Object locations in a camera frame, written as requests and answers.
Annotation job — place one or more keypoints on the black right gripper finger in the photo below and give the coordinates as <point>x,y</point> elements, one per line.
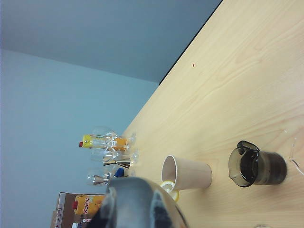
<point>101,216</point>

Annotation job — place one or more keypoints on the stainless steel ice scoop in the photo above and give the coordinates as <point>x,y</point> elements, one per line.
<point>137,204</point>

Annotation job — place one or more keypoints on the tall clear wine glass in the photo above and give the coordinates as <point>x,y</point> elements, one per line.
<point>295,164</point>

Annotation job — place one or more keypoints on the Malee orange juice carton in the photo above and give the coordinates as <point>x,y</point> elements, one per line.
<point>88,205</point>

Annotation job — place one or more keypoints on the juice carton box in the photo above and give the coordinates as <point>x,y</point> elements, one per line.
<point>65,209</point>

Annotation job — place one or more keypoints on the silver metal jigger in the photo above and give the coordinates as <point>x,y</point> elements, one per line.
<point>101,179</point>

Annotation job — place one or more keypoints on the small blue object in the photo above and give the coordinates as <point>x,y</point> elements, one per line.
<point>120,172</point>

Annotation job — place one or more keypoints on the yellow lemon slice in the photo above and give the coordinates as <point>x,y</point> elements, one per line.
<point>169,188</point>

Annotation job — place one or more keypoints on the yellow orange juice carton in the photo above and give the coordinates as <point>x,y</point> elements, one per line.
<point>118,142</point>

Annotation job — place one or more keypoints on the beige paper cup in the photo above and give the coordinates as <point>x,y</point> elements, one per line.
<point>192,174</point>

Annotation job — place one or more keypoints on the smoky grey glass pitcher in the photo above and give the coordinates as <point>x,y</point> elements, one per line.
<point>261,168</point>

